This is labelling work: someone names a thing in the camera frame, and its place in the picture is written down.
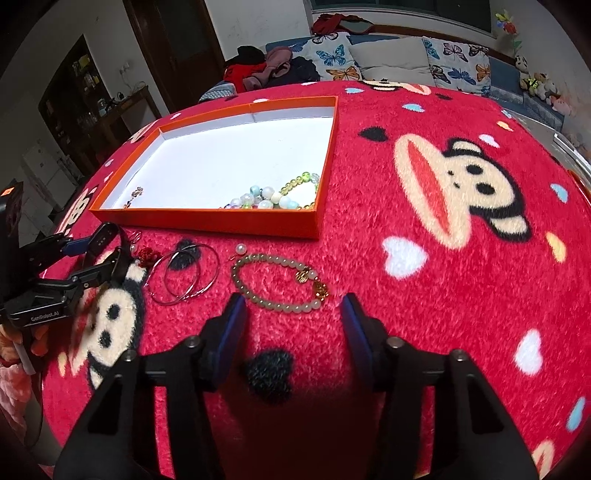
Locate red monkey printed blanket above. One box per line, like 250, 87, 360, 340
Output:
39, 80, 591, 480

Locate red cloth on sofa back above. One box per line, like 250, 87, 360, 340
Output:
311, 13, 370, 37

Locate pale bead bracelet gold charm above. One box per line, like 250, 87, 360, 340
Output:
231, 253, 331, 315

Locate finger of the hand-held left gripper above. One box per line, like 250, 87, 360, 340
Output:
69, 257, 122, 296
21, 233, 100, 271

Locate large silver hoop earring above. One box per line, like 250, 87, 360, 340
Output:
166, 244, 221, 299

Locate butterfly print pillow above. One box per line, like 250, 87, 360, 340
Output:
422, 37, 492, 97
307, 32, 362, 83

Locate person's left hand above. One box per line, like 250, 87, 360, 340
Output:
0, 324, 49, 366

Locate wooden side table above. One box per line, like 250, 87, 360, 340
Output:
99, 85, 162, 145

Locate thin black bangle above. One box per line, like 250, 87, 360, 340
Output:
150, 251, 202, 305

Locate colourful artificial flowers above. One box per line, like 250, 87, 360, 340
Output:
495, 10, 523, 57

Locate glass table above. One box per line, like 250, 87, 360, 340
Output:
551, 129, 591, 185

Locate dark wooden display cabinet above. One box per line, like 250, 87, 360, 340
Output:
37, 34, 116, 176

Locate pile of clothes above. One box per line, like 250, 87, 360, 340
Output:
224, 45, 321, 93

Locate dark wooden door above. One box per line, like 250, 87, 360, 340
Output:
122, 0, 227, 116

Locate orange cardboard tray box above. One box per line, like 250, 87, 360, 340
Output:
89, 96, 340, 241

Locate yellow-green bead bracelet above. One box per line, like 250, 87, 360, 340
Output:
277, 172, 321, 210

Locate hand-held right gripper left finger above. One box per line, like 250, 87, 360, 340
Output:
55, 292, 250, 480

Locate plain grey pillow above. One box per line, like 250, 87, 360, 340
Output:
348, 39, 437, 87

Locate pastel large bead bracelet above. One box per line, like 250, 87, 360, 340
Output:
225, 185, 308, 211

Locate red flower earring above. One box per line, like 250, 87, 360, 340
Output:
130, 244, 161, 269

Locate white appliance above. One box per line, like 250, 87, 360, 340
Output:
21, 145, 79, 222

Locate black smart band watch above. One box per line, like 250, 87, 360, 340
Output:
85, 223, 134, 289

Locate blue sofa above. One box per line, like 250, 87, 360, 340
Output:
198, 32, 568, 134

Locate group of plush toys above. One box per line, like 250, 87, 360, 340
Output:
515, 55, 574, 116

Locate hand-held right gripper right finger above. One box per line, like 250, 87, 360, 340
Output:
341, 292, 539, 480

